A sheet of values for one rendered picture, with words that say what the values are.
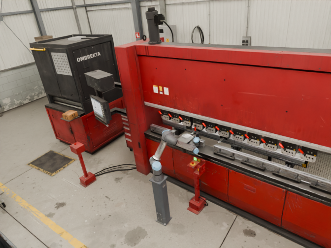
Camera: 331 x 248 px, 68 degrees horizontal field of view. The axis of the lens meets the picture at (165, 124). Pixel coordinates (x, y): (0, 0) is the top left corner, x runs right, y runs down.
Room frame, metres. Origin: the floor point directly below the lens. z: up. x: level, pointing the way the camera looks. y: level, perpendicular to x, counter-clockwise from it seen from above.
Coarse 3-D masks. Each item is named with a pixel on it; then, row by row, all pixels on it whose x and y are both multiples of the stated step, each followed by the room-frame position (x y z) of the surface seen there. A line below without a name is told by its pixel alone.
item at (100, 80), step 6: (90, 72) 3.80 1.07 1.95; (96, 72) 3.76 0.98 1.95; (102, 72) 3.72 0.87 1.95; (90, 78) 3.62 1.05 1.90; (96, 78) 3.43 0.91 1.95; (102, 78) 3.44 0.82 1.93; (108, 78) 3.49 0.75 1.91; (90, 84) 3.67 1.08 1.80; (96, 84) 3.47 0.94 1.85; (102, 84) 3.42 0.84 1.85; (108, 84) 3.48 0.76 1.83; (114, 84) 3.53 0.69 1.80; (96, 90) 3.77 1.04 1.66; (102, 90) 3.41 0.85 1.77; (102, 96) 3.83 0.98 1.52
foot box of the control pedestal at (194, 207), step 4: (200, 196) 2.80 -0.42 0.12; (192, 200) 2.74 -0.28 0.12; (192, 204) 2.69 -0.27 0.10; (196, 204) 2.66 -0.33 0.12; (200, 204) 2.65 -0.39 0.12; (188, 208) 2.70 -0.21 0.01; (192, 208) 2.69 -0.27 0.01; (196, 208) 2.64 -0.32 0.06; (200, 208) 2.64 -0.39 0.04; (196, 212) 2.61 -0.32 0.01
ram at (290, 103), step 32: (160, 64) 3.44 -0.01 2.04; (192, 64) 3.07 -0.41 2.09; (224, 64) 2.77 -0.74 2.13; (160, 96) 3.49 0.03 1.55; (192, 96) 3.09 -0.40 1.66; (224, 96) 2.77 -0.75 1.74; (256, 96) 2.51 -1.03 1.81; (288, 96) 2.29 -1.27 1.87; (320, 96) 2.10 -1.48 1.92; (256, 128) 2.49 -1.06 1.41; (288, 128) 2.25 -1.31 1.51; (320, 128) 2.06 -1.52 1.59
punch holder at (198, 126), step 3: (195, 120) 3.07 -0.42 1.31; (198, 120) 3.03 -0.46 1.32; (201, 120) 2.99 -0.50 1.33; (195, 123) 3.07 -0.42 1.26; (198, 123) 3.03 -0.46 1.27; (201, 123) 2.99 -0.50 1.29; (204, 123) 3.05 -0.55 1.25; (198, 126) 3.04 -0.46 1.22; (201, 126) 2.99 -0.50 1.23; (204, 126) 3.05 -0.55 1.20
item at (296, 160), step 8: (168, 120) 3.79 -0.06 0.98; (184, 128) 3.54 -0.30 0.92; (208, 136) 3.24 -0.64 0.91; (216, 136) 3.14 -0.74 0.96; (232, 144) 2.96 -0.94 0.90; (240, 144) 2.88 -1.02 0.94; (248, 144) 2.81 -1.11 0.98; (256, 152) 2.73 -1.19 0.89; (264, 152) 2.66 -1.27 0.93; (272, 152) 2.59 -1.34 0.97; (280, 152) 2.55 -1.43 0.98; (288, 160) 2.46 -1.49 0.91; (296, 160) 2.40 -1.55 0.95; (304, 160) 2.34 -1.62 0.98
